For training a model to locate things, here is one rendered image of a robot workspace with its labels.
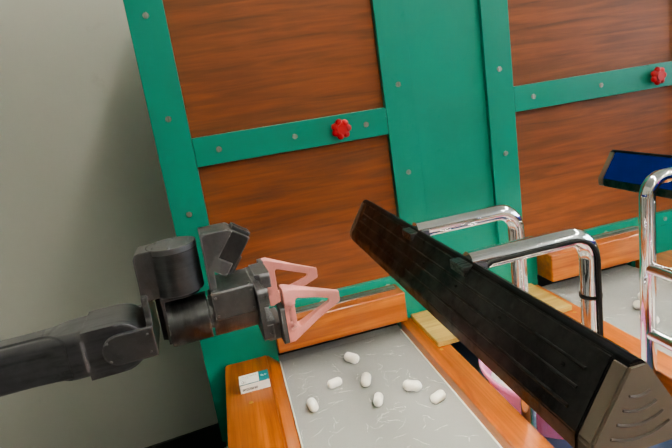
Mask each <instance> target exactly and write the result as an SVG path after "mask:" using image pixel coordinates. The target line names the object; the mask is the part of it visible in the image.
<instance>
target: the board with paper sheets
mask: <svg viewBox="0 0 672 448"><path fill-rule="evenodd" d="M528 292H529V293H530V294H531V295H533V296H535V297H536V298H538V299H540V300H542V301H543V302H545V303H547V304H549V305H550V306H552V307H554V308H555V309H557V310H559V311H561V312H562V313H564V312H567V311H571V310H572V305H570V304H568V303H566V302H564V301H563V300H561V299H559V298H557V297H555V296H553V295H552V294H550V293H548V292H546V291H544V290H542V289H541V288H539V287H537V286H535V285H533V284H531V283H529V284H528ZM411 319H412V320H413V321H414V322H415V323H416V324H417V325H418V326H419V327H420V328H421V329H422V330H423V331H424V332H425V333H426V334H427V336H428V337H429V338H430V339H431V340H432V341H433V342H434V343H435V344H436V345H437V346H438V347H441V346H445V345H449V344H452V343H456V342H459V340H458V339H457V338H456V337H455V336H454V335H453V334H452V333H451V332H450V331H449V330H448V329H447V328H445V327H444V326H443V325H442V324H441V323H440V322H439V321H438V320H437V319H436V318H435V317H434V316H433V315H432V314H431V313H430V312H428V311H427V310H425V311H421V312H417V313H413V314H411Z"/></svg>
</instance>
